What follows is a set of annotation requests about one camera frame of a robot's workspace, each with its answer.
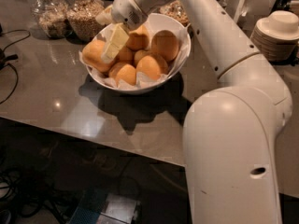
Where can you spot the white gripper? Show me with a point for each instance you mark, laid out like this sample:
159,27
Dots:
127,11

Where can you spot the large orange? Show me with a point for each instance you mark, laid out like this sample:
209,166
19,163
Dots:
91,55

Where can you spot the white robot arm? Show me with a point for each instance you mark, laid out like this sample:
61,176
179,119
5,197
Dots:
230,133

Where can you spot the white ceramic bowl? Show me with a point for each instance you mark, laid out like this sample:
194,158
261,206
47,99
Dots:
155,23

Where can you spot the white paper bowl liner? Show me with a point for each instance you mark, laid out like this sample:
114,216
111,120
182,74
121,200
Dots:
156,52

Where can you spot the orange top back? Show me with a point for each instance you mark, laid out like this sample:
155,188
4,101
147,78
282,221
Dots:
138,38

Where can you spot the glass jar round grains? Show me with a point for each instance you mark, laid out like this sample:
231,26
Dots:
81,16

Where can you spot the small orange centre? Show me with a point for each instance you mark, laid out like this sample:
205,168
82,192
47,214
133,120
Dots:
139,55

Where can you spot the orange front left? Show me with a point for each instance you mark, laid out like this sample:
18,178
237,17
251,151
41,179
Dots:
123,71

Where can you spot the orange front right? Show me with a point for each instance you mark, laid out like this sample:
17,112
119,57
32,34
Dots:
153,66

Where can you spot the orange right back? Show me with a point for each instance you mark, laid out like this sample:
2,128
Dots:
166,44

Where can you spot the glass jar mixed muesli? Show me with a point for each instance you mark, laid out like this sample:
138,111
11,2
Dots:
175,11

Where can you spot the glass jar pale cereal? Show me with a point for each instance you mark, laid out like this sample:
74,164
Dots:
50,16

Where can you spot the white card stand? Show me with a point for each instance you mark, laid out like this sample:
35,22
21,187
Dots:
240,10

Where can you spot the stack of white plates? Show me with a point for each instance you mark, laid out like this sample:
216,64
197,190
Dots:
277,35

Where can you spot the metal box under table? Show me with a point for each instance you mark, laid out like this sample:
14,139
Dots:
100,207

